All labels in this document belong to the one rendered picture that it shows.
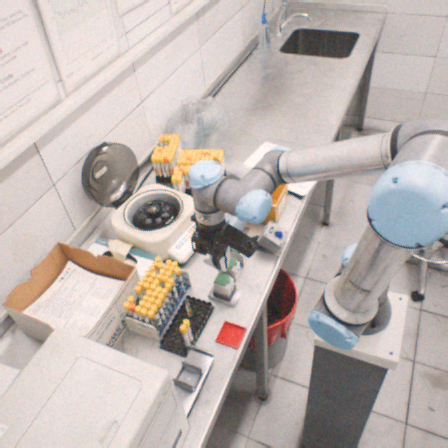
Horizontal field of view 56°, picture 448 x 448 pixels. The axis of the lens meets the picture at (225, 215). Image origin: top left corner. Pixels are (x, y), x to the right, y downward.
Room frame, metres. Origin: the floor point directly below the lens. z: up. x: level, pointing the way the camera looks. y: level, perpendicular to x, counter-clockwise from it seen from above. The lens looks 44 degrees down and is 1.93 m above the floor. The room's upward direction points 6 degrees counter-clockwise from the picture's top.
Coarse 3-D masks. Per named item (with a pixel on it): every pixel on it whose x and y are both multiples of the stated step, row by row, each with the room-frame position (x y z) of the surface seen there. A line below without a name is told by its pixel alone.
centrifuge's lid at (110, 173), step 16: (112, 144) 1.16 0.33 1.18; (96, 160) 1.16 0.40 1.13; (112, 160) 1.20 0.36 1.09; (128, 160) 1.22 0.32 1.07; (96, 176) 1.15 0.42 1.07; (112, 176) 1.18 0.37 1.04; (128, 176) 1.20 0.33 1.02; (96, 192) 1.11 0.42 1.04; (112, 192) 1.14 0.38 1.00; (128, 192) 1.15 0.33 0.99
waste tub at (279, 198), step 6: (282, 186) 1.13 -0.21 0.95; (276, 192) 1.14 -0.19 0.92; (282, 192) 1.08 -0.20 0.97; (276, 198) 1.14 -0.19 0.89; (282, 198) 1.07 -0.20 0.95; (276, 204) 1.02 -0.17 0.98; (282, 204) 1.07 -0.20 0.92; (270, 210) 1.02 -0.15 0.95; (276, 210) 1.02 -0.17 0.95; (282, 210) 1.07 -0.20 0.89; (270, 216) 1.02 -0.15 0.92; (276, 216) 1.02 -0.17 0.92; (264, 222) 1.03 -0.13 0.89; (276, 222) 1.02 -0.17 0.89
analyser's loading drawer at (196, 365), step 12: (192, 348) 0.56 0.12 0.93; (192, 360) 0.53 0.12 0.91; (204, 360) 0.53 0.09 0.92; (180, 372) 0.50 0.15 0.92; (192, 372) 0.50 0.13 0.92; (204, 372) 0.50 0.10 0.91; (180, 384) 0.47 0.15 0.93; (192, 384) 0.47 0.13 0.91; (180, 396) 0.45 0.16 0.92; (192, 396) 0.44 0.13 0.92
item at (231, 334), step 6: (228, 324) 0.65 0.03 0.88; (234, 324) 0.65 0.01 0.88; (222, 330) 0.63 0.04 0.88; (228, 330) 0.63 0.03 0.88; (234, 330) 0.63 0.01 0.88; (240, 330) 0.63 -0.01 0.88; (246, 330) 0.62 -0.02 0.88; (222, 336) 0.62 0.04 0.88; (228, 336) 0.61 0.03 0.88; (234, 336) 0.61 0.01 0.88; (240, 336) 0.61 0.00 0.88; (222, 342) 0.59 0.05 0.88; (228, 342) 0.60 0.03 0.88; (234, 342) 0.59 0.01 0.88; (240, 342) 0.59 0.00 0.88; (234, 348) 0.58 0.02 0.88
